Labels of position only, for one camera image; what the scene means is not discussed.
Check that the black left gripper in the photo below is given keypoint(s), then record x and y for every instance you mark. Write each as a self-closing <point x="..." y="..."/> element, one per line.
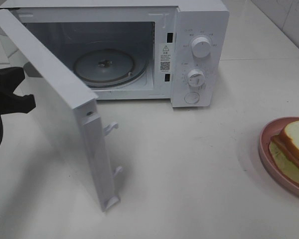
<point x="10" y="79"/>

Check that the white microwave door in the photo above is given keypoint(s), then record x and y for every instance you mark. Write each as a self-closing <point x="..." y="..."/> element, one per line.
<point x="66" y="109"/>

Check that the round white door button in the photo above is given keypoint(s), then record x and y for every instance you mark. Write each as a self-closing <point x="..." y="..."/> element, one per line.
<point x="192" y="98"/>

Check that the white timer knob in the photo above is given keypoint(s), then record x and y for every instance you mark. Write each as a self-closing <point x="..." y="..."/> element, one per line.
<point x="196" y="78"/>

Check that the pink round plate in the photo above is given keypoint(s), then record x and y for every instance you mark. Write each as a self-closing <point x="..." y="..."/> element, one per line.
<point x="270" y="129"/>

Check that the white bread sandwich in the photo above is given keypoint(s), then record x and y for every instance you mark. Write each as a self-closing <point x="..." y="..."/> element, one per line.
<point x="284" y="149"/>

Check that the glass microwave turntable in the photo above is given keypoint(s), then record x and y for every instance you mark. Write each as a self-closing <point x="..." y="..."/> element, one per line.
<point x="110" y="64"/>

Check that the white warning label sticker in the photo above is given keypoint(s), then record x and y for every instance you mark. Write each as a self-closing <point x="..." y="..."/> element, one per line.
<point x="165" y="57"/>

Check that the white microwave oven body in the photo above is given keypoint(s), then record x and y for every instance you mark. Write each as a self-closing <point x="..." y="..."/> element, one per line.
<point x="69" y="28"/>

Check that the upper white power knob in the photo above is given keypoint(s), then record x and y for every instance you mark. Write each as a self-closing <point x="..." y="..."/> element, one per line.
<point x="201" y="46"/>

